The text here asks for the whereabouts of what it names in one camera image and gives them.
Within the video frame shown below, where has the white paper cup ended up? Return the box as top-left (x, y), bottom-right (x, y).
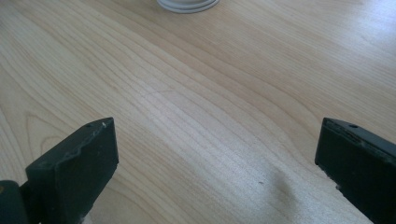
top-left (157, 0), bottom-right (220, 14)
top-left (161, 0), bottom-right (217, 8)

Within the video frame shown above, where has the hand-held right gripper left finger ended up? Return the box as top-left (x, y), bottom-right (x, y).
top-left (20, 117), bottom-right (120, 224)

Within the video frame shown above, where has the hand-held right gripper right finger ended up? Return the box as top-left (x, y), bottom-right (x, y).
top-left (315, 117), bottom-right (396, 224)

